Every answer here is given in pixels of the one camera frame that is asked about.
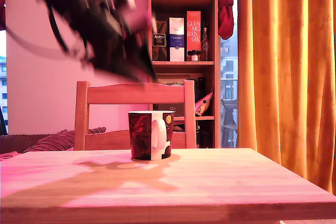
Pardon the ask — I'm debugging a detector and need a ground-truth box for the wooden chair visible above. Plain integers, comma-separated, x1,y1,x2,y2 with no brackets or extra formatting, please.
74,80,197,151

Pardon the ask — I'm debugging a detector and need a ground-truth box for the dark patterned whisky box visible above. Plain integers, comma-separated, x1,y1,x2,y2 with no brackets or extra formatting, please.
151,20,169,61

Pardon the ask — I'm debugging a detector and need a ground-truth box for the white and blue box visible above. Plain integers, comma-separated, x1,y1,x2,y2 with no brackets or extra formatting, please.
169,17,185,62

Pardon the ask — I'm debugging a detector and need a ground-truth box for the wooden bookshelf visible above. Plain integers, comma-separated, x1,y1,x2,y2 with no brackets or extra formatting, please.
147,0,222,149

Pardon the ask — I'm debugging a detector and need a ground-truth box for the dark gift box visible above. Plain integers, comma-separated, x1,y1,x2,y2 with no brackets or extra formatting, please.
157,103,186,117

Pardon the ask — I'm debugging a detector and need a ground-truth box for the red whisky box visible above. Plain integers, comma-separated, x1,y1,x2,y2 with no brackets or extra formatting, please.
186,10,202,61

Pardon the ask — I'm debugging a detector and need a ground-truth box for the black flask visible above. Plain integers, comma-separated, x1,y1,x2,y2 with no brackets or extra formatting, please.
198,77,206,96

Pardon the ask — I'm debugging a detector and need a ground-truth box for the clear glass bottle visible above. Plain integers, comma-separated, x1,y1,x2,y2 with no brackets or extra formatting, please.
201,27,210,61

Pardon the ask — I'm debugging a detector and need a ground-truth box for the pink snack bag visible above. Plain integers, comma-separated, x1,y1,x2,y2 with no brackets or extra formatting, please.
195,90,214,116

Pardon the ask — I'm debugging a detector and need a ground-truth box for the red hanging cloth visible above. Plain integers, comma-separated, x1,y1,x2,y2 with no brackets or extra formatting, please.
217,0,234,40
0,0,6,30

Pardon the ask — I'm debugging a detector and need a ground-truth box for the grey balcony stool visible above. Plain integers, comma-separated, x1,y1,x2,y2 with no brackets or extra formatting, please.
222,98,238,147

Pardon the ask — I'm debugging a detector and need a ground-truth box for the orange curtain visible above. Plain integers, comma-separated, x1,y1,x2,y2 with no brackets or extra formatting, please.
237,0,336,196

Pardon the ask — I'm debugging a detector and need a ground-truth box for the black cable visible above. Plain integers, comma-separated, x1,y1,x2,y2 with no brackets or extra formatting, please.
48,6,70,53
5,24,90,61

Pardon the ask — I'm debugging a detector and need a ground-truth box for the dark floral mug white handle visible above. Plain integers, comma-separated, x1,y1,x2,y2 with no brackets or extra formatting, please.
128,110,175,161

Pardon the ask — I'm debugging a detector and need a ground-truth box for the corduroy cushion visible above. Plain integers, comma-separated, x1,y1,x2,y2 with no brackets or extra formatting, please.
23,126,107,154

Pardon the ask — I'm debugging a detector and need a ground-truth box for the corduroy sofa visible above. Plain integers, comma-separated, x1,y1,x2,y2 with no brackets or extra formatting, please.
0,134,53,154

